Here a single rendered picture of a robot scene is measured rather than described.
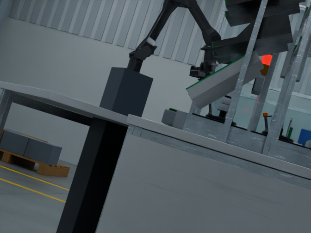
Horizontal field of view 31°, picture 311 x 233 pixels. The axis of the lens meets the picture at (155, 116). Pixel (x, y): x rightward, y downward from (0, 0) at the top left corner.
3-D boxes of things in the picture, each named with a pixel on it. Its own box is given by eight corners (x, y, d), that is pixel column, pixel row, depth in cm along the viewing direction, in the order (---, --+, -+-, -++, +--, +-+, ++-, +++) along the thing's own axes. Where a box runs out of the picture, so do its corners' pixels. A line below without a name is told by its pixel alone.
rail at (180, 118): (170, 132, 234) (177, 107, 234) (184, 142, 322) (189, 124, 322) (182, 136, 233) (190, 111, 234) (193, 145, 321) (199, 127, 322)
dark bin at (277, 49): (213, 56, 218) (210, 38, 220) (219, 64, 231) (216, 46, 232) (286, 42, 211) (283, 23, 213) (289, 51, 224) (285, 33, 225)
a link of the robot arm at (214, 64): (228, 64, 256) (217, 65, 261) (201, 56, 243) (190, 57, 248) (226, 82, 256) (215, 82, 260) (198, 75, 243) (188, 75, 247)
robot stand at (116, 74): (97, 111, 243) (111, 66, 244) (125, 119, 250) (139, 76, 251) (110, 113, 231) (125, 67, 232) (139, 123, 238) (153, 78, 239)
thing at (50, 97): (-3, 87, 245) (-1, 81, 245) (167, 142, 288) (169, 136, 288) (47, 99, 183) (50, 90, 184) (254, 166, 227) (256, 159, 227)
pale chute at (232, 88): (193, 104, 218) (188, 94, 219) (200, 109, 230) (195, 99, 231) (258, 67, 212) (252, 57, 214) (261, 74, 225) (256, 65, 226)
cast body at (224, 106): (216, 108, 247) (221, 93, 248) (216, 109, 252) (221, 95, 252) (235, 114, 246) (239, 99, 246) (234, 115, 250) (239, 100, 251)
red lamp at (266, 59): (260, 62, 265) (263, 52, 266) (259, 64, 270) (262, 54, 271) (270, 65, 265) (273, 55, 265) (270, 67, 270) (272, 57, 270)
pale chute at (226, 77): (191, 99, 203) (185, 88, 204) (198, 105, 215) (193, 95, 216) (260, 59, 198) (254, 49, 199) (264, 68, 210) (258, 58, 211)
